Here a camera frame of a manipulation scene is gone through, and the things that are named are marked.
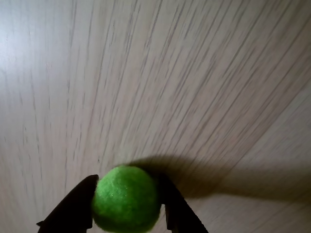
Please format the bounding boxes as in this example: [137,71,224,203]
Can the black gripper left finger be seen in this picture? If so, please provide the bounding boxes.
[36,174,100,233]

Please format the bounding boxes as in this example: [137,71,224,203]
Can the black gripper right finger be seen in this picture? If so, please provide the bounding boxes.
[157,173,209,233]

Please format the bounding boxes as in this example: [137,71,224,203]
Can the green pompom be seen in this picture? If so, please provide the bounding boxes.
[91,165,162,233]

